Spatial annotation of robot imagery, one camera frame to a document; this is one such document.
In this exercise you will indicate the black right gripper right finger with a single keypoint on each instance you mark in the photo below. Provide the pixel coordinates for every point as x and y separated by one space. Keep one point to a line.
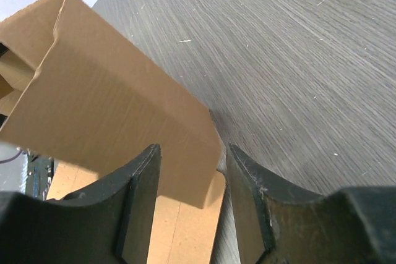
277 221

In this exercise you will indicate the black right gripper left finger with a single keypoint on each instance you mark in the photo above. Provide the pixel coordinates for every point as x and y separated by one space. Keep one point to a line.
108 221

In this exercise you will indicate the brown cardboard box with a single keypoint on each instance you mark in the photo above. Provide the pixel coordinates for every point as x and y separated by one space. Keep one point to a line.
75 89

